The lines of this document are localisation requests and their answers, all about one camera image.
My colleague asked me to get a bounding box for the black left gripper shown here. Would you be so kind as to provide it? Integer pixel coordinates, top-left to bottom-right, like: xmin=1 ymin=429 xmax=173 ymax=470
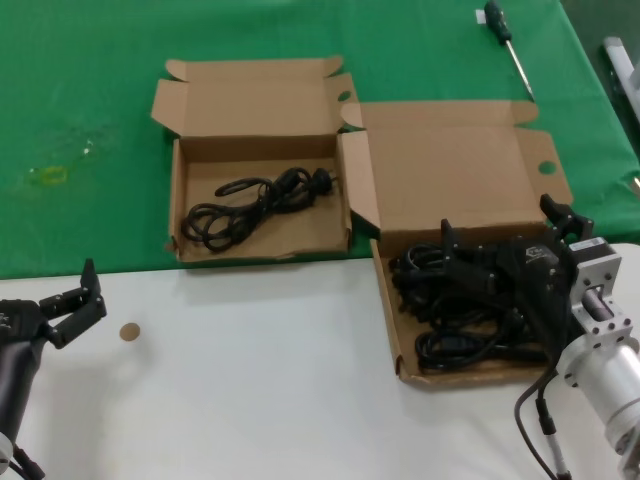
xmin=0 ymin=258 xmax=108 ymax=350

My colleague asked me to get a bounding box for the grey metal profile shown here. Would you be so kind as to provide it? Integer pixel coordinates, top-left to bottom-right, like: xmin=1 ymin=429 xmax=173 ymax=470
xmin=602 ymin=35 xmax=640 ymax=117

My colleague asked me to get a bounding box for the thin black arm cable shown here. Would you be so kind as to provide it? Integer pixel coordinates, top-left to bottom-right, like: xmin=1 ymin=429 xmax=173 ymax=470
xmin=513 ymin=359 xmax=561 ymax=480

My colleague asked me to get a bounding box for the cable with silver connector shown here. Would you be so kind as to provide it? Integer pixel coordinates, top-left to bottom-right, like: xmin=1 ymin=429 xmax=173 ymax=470
xmin=533 ymin=382 xmax=572 ymax=480

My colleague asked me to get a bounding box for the open cardboard box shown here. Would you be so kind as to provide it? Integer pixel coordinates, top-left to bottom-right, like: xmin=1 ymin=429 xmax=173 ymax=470
xmin=338 ymin=99 xmax=575 ymax=386
xmin=151 ymin=54 xmax=359 ymax=264

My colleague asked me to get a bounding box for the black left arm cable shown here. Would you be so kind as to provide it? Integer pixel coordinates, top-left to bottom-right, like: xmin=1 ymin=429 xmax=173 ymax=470
xmin=7 ymin=442 xmax=46 ymax=480

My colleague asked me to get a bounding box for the yellow rubber band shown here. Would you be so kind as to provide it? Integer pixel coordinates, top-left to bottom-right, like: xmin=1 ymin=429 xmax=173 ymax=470
xmin=39 ymin=165 xmax=70 ymax=186

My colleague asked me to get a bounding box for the black right wrist camera housing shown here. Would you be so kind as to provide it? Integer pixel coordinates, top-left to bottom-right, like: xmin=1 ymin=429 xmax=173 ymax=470
xmin=492 ymin=235 xmax=581 ymax=362

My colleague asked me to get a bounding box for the green handled screwdriver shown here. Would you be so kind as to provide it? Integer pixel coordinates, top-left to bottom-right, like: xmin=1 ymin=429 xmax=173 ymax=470
xmin=483 ymin=0 xmax=536 ymax=100

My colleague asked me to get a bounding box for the black power cord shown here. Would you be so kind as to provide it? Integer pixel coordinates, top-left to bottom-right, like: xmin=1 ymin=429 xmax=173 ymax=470
xmin=429 ymin=294 xmax=531 ymax=336
xmin=390 ymin=242 xmax=501 ymax=321
xmin=180 ymin=167 xmax=337 ymax=254
xmin=415 ymin=329 xmax=551 ymax=374

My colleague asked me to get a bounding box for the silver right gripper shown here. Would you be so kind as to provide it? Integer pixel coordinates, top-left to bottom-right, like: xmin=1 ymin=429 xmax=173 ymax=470
xmin=438 ymin=192 xmax=640 ymax=352

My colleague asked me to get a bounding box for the green tablecloth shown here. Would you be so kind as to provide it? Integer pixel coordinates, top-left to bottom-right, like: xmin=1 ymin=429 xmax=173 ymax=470
xmin=0 ymin=0 xmax=640 ymax=281

